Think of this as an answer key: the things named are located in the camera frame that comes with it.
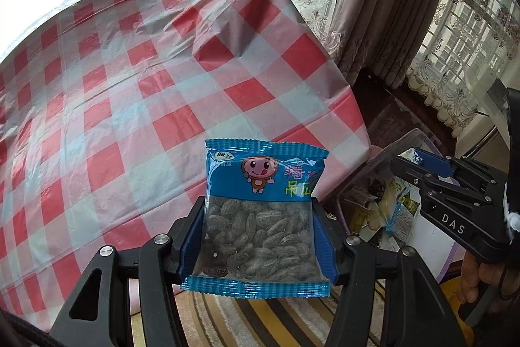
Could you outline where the red checked plastic tablecloth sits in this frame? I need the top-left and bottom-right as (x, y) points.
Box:
(0, 0), (372, 327)

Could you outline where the heavy patterned curtain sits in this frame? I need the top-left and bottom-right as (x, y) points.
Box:
(325, 0), (458, 89)

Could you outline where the clear purple plastic container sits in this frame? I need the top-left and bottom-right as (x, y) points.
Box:
(337, 127), (462, 285)

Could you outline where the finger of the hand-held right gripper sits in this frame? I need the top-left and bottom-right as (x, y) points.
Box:
(390, 155), (440, 190)
(411, 146), (458, 177)

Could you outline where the blue cartoon seed packet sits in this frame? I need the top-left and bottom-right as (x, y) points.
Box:
(179, 139), (332, 298)

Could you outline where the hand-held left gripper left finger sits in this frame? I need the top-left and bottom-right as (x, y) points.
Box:
(48, 196), (207, 347)

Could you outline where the striped plush cushion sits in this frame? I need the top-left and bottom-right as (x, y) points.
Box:
(130, 278), (468, 347)

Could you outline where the short lace curtain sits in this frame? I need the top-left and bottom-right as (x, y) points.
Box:
(406, 0), (520, 138)

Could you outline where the person's right hand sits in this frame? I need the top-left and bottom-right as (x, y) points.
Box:
(456, 251), (520, 307)

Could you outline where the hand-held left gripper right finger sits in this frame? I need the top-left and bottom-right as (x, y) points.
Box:
(309, 200), (469, 347)

